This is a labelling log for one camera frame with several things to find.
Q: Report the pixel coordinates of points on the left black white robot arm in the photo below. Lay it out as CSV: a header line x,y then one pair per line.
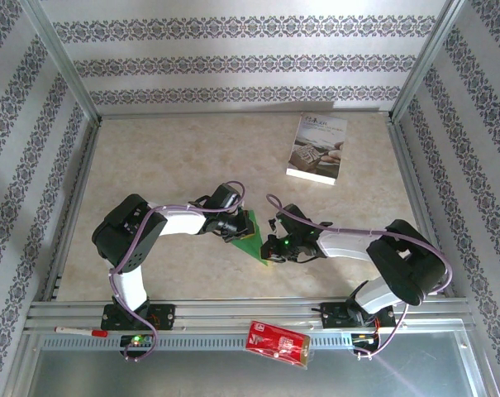
x,y
121,235

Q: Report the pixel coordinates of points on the small control board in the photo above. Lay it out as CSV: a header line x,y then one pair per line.
x,y
137,341
363,340

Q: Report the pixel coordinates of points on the aluminium mounting rail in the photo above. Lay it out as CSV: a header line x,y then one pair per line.
x,y
241,310

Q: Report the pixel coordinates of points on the red white marker pen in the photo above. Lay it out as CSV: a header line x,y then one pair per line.
x,y
78,330

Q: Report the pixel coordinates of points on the red snack packet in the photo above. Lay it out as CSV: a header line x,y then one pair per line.
x,y
277,344

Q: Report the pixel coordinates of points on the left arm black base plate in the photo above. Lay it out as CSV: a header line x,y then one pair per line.
x,y
163,316

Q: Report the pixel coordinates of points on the white paperback book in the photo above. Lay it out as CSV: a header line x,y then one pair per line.
x,y
317,144

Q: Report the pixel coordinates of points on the green square paper sheet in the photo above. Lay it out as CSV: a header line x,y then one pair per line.
x,y
253,248

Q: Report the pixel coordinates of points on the aluminium frame post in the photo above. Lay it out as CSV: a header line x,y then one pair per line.
x,y
425,62
64,62

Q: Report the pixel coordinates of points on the grey metal sheet shelf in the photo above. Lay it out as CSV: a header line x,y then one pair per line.
x,y
191,376

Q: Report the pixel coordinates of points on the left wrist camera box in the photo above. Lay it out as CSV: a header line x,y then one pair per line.
x,y
225,197

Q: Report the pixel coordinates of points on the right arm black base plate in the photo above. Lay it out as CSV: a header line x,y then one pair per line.
x,y
334,316

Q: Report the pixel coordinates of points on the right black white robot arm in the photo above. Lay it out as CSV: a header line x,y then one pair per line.
x,y
402,256

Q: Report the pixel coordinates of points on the aluminium table edge rail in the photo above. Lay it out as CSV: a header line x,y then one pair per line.
x,y
80,186
412,186
233,113

